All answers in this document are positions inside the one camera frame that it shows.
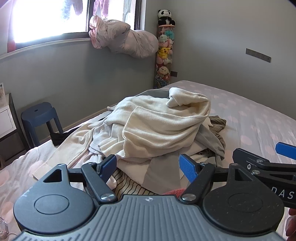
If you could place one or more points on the clear glass object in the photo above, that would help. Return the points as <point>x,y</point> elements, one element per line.
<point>4,226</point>

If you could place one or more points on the person's right hand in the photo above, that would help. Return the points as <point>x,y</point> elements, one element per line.
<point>293,220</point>

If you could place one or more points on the pink fuzzy cloth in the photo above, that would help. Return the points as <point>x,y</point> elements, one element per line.
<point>173,192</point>

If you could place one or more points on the bed with pink dotted sheet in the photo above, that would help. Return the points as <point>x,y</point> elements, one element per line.
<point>254,115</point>

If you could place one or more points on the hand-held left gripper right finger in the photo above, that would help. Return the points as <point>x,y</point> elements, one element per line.
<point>188,168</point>

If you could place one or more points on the cream knit sweater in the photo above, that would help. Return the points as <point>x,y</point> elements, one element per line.
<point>161,129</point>

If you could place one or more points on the off-white garment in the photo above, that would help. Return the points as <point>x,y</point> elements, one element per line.
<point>74,143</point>

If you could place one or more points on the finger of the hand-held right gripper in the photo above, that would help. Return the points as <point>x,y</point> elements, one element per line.
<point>286,150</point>
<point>245,155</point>

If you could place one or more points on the light grey hoodie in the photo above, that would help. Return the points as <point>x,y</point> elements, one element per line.
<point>161,176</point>

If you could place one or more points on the dark cloth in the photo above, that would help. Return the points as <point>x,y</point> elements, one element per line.
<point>59,139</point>

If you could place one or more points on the white printed box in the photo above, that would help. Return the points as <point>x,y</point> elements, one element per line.
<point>1,95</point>

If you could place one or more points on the white nightstand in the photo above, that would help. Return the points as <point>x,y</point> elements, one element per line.
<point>4,118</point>

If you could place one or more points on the window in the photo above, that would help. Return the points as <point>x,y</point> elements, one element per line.
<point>46,20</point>

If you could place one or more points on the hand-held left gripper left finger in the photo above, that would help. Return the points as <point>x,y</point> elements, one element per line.
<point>108,163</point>

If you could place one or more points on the pink hanging garment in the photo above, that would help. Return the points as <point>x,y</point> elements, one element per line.
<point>76,7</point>
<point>101,8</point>

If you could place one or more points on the grey wall plate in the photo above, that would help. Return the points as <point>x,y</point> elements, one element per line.
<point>257,55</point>

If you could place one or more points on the white window sill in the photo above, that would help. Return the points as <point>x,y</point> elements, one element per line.
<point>46,45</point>

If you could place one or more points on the beige striped cloth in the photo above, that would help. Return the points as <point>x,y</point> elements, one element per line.
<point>134,185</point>

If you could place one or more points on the panda plush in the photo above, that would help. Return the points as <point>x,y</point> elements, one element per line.
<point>165,17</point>

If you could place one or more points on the column of plush toys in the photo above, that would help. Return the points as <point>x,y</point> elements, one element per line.
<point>164,55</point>

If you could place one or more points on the dark wall socket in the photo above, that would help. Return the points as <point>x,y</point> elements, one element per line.
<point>174,73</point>

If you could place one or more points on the blue plastic stool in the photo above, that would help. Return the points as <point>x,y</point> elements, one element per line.
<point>39,113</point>

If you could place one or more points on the pink grey rolled duvet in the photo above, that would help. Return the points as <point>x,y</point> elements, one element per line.
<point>122,37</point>

